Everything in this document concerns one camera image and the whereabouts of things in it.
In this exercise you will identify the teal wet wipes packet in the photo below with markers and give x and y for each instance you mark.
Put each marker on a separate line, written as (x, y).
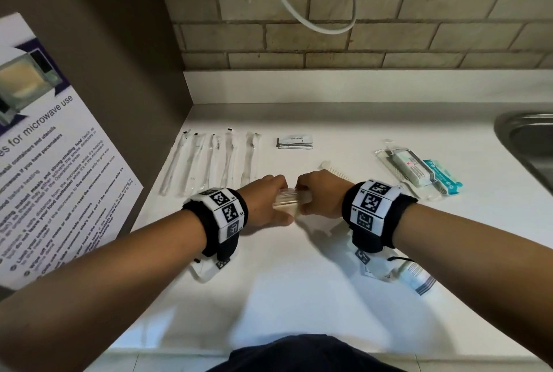
(447, 179)

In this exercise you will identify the white and blue poster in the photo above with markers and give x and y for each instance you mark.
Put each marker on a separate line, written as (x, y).
(56, 194)

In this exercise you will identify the stack of small white sachets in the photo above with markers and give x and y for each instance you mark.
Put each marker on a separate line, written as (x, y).
(296, 139)

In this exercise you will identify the person's dark clothing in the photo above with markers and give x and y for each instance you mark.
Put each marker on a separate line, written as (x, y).
(306, 356)

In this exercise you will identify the person's right hand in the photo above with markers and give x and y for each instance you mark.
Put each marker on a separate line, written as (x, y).
(328, 194)

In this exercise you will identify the person's right forearm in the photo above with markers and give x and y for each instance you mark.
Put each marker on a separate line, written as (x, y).
(475, 263)

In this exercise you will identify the white box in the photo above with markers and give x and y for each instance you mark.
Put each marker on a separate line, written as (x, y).
(419, 279)
(412, 168)

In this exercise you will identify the black wristband with marker tags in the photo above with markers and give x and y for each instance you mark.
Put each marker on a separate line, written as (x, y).
(220, 220)
(371, 212)

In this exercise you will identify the steel sink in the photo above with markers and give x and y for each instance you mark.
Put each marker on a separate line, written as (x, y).
(531, 143)

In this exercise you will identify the person's left hand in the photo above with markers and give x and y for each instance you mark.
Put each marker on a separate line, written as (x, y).
(259, 203)

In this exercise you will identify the person's left forearm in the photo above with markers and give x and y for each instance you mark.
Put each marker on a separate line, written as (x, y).
(99, 294)

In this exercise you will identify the white countertop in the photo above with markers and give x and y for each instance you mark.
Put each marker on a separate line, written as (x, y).
(302, 289)

